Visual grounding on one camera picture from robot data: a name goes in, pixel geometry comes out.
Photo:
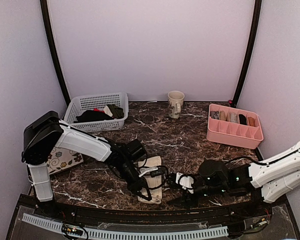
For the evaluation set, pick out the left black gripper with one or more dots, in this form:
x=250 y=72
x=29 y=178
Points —
x=135 y=186

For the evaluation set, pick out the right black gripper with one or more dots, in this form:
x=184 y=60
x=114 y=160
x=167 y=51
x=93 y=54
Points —
x=182 y=202

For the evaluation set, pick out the cream cotton boxer underwear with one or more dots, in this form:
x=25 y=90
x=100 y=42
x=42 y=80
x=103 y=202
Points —
x=156 y=194

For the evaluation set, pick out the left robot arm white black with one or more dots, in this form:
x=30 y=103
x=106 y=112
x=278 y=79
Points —
x=48 y=132

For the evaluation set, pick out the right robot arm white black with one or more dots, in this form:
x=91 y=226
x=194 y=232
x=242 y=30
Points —
x=265 y=180

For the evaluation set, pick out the grey rolled underwear in tray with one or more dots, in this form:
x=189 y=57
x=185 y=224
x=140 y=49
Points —
x=214 y=115

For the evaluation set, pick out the tan rolled underwear in tray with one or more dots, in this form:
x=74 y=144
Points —
x=223 y=116

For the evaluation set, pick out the light grey rolled underwear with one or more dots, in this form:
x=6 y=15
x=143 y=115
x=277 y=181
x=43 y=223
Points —
x=233 y=117

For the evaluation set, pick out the black rolled underwear in tray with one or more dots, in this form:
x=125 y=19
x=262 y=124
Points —
x=242 y=119

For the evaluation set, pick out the brown rolled underwear in tray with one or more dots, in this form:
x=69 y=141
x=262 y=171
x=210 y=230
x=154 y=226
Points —
x=252 y=121

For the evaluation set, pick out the pink divided organizer tray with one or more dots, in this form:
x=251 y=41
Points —
x=234 y=134

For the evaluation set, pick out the olive green garment in basket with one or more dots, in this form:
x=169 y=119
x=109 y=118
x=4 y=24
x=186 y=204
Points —
x=118 y=111

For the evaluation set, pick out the floral square tile coaster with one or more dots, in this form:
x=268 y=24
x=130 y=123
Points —
x=61 y=159

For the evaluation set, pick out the small white garment in basket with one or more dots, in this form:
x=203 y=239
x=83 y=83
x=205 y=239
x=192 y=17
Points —
x=109 y=111

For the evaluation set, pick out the white plastic laundry basket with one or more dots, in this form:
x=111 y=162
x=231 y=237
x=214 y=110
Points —
x=80 y=104

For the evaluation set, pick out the black garment in basket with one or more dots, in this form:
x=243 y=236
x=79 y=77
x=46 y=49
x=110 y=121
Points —
x=92 y=116

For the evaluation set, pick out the red garment in basket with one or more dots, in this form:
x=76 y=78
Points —
x=98 y=110

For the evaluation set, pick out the cream ceramic mug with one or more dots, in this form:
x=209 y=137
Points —
x=175 y=103

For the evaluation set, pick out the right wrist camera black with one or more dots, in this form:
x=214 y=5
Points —
x=214 y=173

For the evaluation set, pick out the black front table rail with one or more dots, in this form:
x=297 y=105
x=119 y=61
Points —
x=115 y=206

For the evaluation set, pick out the left black frame post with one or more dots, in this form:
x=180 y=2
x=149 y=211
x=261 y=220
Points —
x=53 y=50

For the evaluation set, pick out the black frame post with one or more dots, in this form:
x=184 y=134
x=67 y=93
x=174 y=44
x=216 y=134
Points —
x=249 y=50
x=53 y=50

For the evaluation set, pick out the right black frame post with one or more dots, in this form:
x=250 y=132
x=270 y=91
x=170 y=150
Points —
x=249 y=50

